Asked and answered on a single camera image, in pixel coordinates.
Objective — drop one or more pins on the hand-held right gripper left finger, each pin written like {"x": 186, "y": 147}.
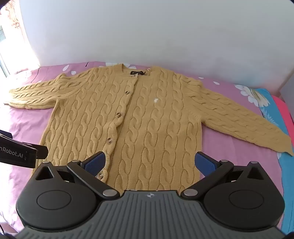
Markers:
{"x": 96, "y": 162}

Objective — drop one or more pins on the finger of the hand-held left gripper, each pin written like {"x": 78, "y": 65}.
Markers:
{"x": 42, "y": 151}

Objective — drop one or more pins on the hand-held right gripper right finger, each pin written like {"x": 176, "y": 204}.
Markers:
{"x": 204, "y": 162}

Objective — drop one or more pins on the pink printed bed sheet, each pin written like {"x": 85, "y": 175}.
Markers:
{"x": 218, "y": 149}

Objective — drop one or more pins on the light patterned curtain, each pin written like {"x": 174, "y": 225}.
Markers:
{"x": 18, "y": 20}

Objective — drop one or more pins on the window frame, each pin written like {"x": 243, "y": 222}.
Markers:
{"x": 2, "y": 55}

